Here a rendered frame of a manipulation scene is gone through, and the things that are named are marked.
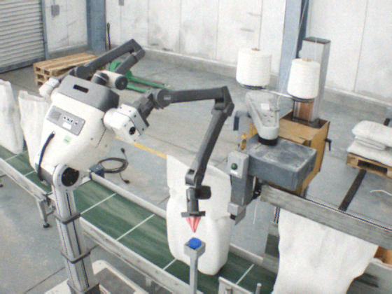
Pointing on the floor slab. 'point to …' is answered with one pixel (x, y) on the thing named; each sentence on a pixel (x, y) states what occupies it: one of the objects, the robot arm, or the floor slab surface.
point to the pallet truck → (135, 75)
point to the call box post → (193, 276)
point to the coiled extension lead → (117, 167)
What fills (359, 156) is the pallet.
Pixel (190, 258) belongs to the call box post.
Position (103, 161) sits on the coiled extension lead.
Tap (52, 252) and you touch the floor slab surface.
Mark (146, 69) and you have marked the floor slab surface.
